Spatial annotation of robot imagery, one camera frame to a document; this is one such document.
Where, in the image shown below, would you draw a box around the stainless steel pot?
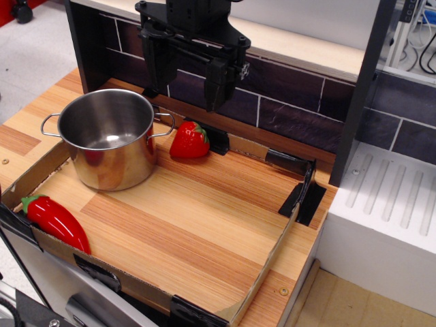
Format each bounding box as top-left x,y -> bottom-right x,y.
53,89 -> 163,191

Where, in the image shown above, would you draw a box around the red plastic chili pepper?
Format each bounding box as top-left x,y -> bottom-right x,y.
21,194 -> 91,255

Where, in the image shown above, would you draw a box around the red plastic strawberry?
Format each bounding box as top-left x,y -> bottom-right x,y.
170,121 -> 210,158

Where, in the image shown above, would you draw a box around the dark grey shelf frame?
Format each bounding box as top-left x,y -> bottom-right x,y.
65,1 -> 394,186

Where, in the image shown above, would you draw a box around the white dish drain board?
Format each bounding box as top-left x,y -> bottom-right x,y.
316,143 -> 435,315

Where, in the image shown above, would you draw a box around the cardboard fence with black tape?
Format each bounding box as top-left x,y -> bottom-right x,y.
0,89 -> 328,327

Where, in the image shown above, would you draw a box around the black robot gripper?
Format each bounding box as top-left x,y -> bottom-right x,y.
135,1 -> 251,112

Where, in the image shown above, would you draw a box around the black caster wheel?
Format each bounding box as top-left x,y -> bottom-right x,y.
11,0 -> 33,25

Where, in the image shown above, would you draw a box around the cables in background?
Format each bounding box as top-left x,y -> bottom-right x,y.
398,0 -> 436,74

